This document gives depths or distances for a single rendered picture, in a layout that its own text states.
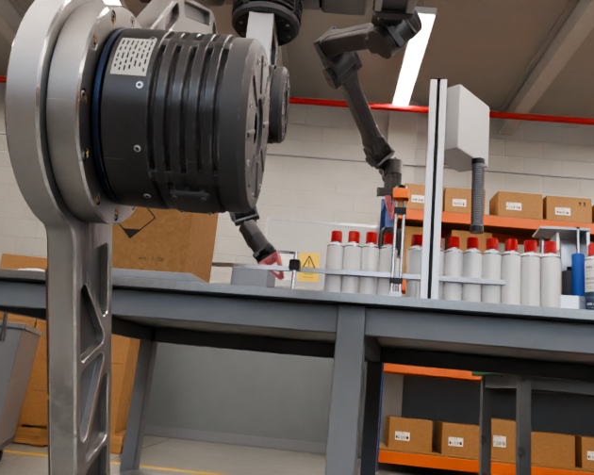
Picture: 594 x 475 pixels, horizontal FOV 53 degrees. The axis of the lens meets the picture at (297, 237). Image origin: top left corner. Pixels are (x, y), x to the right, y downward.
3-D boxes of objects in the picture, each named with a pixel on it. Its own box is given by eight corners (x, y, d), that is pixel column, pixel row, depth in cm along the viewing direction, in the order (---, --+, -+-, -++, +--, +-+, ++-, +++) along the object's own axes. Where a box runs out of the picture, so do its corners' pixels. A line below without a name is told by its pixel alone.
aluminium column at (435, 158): (436, 319, 155) (446, 86, 171) (437, 317, 151) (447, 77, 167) (419, 318, 156) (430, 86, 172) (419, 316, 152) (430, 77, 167)
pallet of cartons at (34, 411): (140, 443, 517) (164, 285, 550) (119, 454, 437) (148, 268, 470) (1, 429, 513) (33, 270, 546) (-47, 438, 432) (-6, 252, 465)
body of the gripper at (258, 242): (279, 254, 185) (267, 236, 187) (272, 247, 175) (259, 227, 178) (262, 266, 185) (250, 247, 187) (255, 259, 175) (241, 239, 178)
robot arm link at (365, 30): (302, 44, 171) (327, 23, 173) (328, 83, 177) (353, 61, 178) (378, 28, 131) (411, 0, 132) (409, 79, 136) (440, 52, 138)
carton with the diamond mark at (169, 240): (208, 292, 162) (221, 197, 168) (183, 275, 139) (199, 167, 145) (103, 283, 165) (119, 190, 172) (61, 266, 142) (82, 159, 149)
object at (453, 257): (460, 309, 169) (462, 239, 174) (462, 307, 164) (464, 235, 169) (441, 308, 170) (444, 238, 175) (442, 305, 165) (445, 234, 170)
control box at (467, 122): (488, 167, 171) (489, 106, 175) (457, 147, 159) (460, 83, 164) (456, 173, 178) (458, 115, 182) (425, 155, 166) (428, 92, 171)
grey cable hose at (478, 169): (482, 234, 163) (484, 162, 167) (484, 231, 159) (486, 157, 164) (469, 234, 163) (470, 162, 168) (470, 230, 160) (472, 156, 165)
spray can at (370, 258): (376, 303, 173) (380, 236, 178) (376, 301, 168) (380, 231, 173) (358, 302, 174) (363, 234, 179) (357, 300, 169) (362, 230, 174)
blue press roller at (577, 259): (584, 313, 167) (582, 255, 171) (586, 312, 164) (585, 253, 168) (570, 312, 167) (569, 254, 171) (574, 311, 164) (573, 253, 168)
